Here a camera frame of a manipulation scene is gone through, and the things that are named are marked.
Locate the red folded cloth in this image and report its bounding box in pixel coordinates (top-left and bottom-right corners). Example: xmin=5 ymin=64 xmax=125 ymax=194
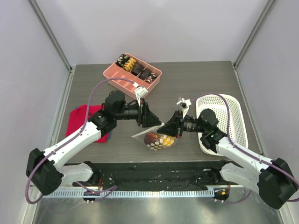
xmin=65 ymin=105 xmax=102 ymax=137

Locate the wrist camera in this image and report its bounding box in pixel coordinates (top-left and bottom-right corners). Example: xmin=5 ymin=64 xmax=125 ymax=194
xmin=133 ymin=82 xmax=148 ymax=105
xmin=176 ymin=97 xmax=192 ymax=118

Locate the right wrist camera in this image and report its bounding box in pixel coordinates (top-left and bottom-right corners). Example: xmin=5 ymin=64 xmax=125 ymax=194
xmin=176 ymin=97 xmax=192 ymax=118

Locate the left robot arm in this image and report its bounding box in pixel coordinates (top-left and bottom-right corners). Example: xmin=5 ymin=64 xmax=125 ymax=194
xmin=26 ymin=91 xmax=161 ymax=196

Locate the black floral sock roll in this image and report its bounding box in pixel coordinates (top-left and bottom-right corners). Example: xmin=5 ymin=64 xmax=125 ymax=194
xmin=115 ymin=54 xmax=130 ymax=68

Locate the white slotted cable duct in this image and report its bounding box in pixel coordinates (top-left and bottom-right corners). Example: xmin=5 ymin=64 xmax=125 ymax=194
xmin=44 ymin=188 xmax=214 ymax=198

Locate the purple cable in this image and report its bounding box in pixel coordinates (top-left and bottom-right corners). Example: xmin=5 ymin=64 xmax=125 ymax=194
xmin=189 ymin=93 xmax=299 ymax=204
xmin=25 ymin=78 xmax=141 ymax=205

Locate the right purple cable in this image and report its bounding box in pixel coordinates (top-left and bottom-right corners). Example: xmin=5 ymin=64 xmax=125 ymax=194
xmin=189 ymin=93 xmax=299 ymax=204

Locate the blue folded cloth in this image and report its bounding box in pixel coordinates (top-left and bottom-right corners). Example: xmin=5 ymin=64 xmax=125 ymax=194
xmin=70 ymin=105 xmax=111 ymax=143

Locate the black spotted sock roll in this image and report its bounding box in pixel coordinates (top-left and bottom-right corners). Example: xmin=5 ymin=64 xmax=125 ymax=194
xmin=145 ymin=72 xmax=157 ymax=84

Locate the dark red fake fruit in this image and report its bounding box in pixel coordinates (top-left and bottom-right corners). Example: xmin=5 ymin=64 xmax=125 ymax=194
xmin=144 ymin=132 xmax=160 ymax=145

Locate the left aluminium frame post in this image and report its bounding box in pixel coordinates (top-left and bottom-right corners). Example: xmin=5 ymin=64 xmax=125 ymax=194
xmin=28 ymin=0 xmax=72 ymax=73

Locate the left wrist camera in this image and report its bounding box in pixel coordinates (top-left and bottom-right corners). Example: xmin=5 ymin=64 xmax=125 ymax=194
xmin=133 ymin=82 xmax=148 ymax=105

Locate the dark brown sock roll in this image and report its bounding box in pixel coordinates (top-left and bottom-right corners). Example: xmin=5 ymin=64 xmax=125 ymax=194
xmin=131 ymin=63 xmax=144 ymax=76

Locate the white perforated basket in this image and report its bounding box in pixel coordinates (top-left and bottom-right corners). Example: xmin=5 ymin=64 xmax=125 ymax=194
xmin=196 ymin=94 xmax=249 ymax=147

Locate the yellow black sock roll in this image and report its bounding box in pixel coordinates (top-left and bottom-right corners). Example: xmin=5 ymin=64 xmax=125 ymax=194
xmin=123 ymin=58 xmax=136 ymax=72

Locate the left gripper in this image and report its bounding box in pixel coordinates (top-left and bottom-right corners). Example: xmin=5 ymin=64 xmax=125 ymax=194
xmin=114 ymin=98 xmax=162 ymax=128

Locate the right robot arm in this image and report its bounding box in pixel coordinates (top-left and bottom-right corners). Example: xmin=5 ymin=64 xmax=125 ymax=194
xmin=157 ymin=109 xmax=299 ymax=210

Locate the clear zip top bag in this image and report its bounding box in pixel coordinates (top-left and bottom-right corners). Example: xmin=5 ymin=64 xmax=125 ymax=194
xmin=132 ymin=123 xmax=178 ymax=151

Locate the right aluminium frame post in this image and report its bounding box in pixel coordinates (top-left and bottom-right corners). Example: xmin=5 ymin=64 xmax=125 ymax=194
xmin=233 ymin=0 xmax=277 ymax=70

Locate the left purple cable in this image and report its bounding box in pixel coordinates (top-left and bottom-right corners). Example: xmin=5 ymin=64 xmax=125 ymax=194
xmin=25 ymin=78 xmax=141 ymax=205

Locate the pink divided tray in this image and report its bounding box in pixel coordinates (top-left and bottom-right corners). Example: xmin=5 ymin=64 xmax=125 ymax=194
xmin=103 ymin=53 xmax=162 ymax=99

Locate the aluminium frame post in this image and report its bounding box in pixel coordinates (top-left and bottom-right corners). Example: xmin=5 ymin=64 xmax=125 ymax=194
xmin=233 ymin=0 xmax=277 ymax=70
xmin=28 ymin=0 xmax=72 ymax=73

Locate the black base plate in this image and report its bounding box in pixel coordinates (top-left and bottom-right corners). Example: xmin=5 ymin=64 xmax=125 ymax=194
xmin=83 ymin=160 xmax=228 ymax=191

